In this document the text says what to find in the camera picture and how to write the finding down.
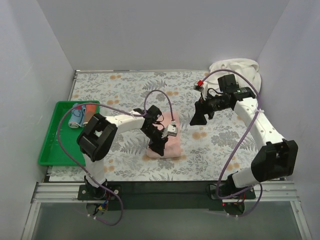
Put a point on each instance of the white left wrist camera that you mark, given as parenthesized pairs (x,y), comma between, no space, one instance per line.
(171,130)

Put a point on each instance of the aluminium frame rail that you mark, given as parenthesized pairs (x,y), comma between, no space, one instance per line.
(273,191)

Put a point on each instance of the green plastic tray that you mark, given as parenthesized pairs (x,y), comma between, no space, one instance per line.
(51,153)

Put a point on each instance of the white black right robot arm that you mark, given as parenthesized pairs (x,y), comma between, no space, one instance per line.
(276,155)

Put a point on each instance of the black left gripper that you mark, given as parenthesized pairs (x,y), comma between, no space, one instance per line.
(157,137)

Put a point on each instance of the orange rolled towel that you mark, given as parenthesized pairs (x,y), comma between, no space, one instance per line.
(90,110)

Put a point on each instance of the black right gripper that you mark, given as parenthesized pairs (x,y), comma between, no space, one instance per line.
(201,110)

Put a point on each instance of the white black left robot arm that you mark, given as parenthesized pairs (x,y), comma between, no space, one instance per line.
(97,137)

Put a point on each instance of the pink towel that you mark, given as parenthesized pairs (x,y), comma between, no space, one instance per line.
(172,147)

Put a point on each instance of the white towel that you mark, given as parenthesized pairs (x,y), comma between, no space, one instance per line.
(248,68)

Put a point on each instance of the blue rolled towel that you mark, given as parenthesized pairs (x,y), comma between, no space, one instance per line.
(77,116)

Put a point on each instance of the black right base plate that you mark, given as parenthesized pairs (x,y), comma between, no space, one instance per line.
(227,192)

